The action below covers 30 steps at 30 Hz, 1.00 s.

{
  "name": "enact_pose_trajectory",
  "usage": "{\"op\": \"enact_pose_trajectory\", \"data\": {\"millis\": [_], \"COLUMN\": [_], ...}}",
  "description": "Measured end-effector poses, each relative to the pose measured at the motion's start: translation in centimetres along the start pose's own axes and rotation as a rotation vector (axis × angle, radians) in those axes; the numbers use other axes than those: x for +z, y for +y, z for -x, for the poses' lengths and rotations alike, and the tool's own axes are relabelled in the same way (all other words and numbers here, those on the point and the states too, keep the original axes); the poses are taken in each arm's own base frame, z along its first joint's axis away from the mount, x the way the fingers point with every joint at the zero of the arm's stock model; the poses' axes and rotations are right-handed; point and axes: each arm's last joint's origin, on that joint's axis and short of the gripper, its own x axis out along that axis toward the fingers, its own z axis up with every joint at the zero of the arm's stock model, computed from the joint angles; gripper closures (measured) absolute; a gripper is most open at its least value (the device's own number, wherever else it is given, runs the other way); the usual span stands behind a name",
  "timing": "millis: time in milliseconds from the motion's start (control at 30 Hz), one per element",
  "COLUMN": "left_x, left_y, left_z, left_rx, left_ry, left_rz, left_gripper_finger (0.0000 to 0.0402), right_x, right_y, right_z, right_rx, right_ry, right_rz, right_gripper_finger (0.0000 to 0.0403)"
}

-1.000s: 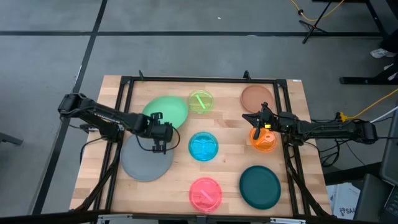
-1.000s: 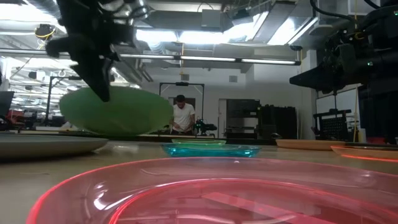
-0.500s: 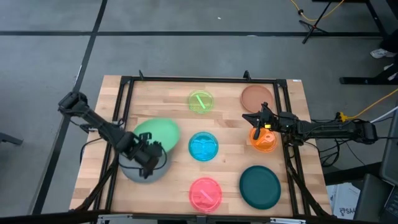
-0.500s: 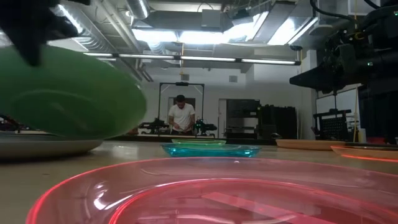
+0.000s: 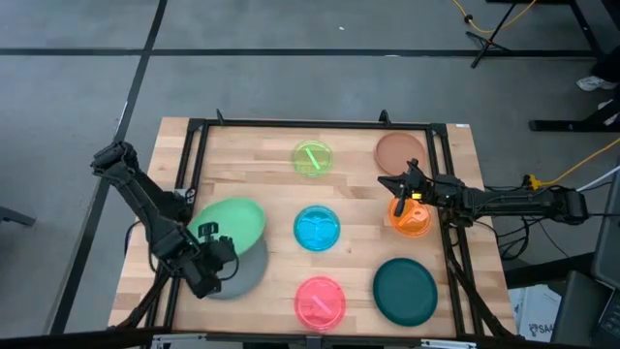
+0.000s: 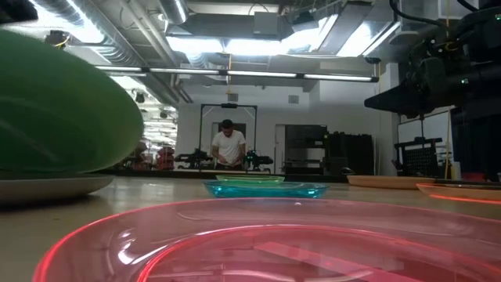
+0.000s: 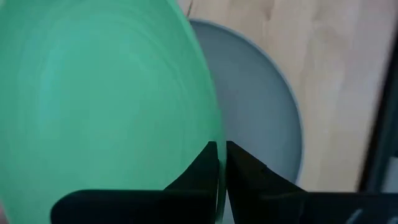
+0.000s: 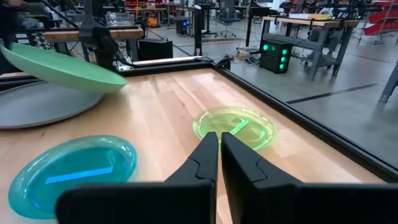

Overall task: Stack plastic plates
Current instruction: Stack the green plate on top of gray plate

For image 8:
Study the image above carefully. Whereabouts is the large opaque green plate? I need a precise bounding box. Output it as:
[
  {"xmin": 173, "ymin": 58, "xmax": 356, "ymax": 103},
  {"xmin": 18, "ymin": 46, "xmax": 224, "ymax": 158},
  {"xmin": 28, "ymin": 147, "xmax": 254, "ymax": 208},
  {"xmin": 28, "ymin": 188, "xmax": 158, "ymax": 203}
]
[{"xmin": 0, "ymin": 42, "xmax": 127, "ymax": 94}]

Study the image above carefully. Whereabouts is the computer tower with green lights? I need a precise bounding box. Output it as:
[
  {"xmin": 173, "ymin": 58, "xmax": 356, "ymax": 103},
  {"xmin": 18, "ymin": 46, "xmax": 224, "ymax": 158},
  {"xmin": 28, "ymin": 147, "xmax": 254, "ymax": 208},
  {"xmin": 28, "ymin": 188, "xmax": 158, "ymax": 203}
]
[{"xmin": 259, "ymin": 39, "xmax": 292, "ymax": 75}]

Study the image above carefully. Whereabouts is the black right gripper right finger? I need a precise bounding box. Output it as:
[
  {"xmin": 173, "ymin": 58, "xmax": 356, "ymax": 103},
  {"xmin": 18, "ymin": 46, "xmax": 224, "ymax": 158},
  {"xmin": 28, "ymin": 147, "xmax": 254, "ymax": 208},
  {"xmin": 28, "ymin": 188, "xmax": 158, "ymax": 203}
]
[{"xmin": 221, "ymin": 131, "xmax": 398, "ymax": 224}]

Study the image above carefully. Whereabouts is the blue office chair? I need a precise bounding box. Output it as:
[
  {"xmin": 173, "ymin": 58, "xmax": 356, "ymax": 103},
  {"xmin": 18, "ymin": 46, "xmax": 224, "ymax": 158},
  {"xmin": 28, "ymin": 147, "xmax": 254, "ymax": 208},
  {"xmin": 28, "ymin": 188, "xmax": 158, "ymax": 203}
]
[{"xmin": 216, "ymin": 0, "xmax": 241, "ymax": 38}]

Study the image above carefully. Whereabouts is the wooden workbench with black legs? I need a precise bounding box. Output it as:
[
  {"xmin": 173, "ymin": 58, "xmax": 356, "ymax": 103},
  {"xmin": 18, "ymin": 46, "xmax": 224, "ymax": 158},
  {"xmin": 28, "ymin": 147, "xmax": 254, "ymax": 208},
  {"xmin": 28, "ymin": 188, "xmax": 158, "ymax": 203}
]
[{"xmin": 42, "ymin": 26, "xmax": 144, "ymax": 62}]

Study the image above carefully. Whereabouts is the grey table leg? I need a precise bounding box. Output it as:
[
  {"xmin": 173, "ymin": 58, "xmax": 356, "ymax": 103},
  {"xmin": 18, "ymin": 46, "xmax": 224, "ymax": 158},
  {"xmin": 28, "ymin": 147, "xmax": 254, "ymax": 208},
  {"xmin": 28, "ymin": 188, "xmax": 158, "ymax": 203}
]
[{"xmin": 377, "ymin": 60, "xmax": 398, "ymax": 104}]

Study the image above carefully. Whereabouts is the computer tower with blue light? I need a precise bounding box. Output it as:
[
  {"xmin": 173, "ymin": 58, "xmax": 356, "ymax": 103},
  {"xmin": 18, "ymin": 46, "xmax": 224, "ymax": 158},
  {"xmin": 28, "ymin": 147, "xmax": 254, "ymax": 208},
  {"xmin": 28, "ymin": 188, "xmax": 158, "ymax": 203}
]
[{"xmin": 175, "ymin": 18, "xmax": 191, "ymax": 35}]

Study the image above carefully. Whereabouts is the blue translucent plastic plate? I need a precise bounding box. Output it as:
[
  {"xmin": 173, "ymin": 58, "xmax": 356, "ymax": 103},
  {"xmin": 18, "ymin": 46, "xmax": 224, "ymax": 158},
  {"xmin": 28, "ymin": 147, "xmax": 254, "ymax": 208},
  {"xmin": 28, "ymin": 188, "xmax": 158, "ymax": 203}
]
[{"xmin": 8, "ymin": 134, "xmax": 138, "ymax": 220}]

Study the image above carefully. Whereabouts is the black table edge frame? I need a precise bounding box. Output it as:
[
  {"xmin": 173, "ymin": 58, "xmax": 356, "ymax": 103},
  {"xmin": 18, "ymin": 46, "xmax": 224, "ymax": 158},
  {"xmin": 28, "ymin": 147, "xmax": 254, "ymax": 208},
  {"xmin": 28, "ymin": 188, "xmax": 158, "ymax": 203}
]
[{"xmin": 0, "ymin": 57, "xmax": 398, "ymax": 183}]

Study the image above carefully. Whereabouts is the black box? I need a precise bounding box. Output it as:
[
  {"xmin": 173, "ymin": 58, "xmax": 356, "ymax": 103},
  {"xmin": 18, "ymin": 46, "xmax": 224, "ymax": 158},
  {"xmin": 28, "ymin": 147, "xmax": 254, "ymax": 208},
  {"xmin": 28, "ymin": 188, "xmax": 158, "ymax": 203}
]
[{"xmin": 137, "ymin": 39, "xmax": 174, "ymax": 62}]

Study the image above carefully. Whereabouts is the red storage bins rack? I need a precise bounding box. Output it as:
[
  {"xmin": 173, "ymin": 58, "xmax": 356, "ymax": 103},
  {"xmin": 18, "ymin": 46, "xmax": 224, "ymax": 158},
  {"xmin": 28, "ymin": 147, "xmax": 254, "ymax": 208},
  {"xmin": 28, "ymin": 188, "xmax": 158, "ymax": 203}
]
[{"xmin": 363, "ymin": 0, "xmax": 398, "ymax": 35}]

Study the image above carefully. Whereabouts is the wooden workbench with grey legs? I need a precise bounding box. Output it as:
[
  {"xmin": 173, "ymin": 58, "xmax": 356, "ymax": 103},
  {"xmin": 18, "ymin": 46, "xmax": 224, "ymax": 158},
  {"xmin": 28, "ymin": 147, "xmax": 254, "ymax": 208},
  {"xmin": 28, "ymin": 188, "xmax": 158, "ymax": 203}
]
[{"xmin": 261, "ymin": 14, "xmax": 360, "ymax": 81}]

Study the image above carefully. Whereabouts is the large grey plate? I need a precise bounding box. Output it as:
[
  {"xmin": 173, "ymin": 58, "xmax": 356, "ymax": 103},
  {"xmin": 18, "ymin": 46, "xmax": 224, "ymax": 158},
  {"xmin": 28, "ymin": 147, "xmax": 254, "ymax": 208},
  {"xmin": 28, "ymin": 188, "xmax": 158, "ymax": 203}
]
[{"xmin": 0, "ymin": 81, "xmax": 105, "ymax": 130}]

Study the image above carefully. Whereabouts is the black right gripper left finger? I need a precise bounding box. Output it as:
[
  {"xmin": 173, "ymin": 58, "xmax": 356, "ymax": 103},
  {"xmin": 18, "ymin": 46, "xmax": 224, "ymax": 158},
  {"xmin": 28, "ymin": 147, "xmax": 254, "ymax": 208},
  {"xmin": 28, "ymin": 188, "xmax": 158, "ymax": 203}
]
[{"xmin": 55, "ymin": 131, "xmax": 220, "ymax": 224}]

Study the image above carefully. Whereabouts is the clear plastic container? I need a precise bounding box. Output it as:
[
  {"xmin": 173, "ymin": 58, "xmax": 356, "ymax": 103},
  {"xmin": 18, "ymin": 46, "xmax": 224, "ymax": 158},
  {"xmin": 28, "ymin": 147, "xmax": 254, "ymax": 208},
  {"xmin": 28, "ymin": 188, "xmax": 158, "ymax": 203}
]
[{"xmin": 104, "ymin": 11, "xmax": 135, "ymax": 27}]

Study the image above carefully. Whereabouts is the black upright post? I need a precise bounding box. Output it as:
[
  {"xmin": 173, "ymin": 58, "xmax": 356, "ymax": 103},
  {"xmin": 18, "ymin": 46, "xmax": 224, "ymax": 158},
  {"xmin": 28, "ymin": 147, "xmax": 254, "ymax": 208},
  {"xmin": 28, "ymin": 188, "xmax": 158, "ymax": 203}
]
[{"xmin": 193, "ymin": 4, "xmax": 203, "ymax": 57}]

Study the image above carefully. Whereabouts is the green translucent plastic plate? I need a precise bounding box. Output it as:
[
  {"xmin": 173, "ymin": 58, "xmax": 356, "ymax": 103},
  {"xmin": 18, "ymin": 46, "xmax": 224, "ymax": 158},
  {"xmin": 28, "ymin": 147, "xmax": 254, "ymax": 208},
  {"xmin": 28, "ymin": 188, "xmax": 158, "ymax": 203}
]
[{"xmin": 192, "ymin": 106, "xmax": 277, "ymax": 151}]

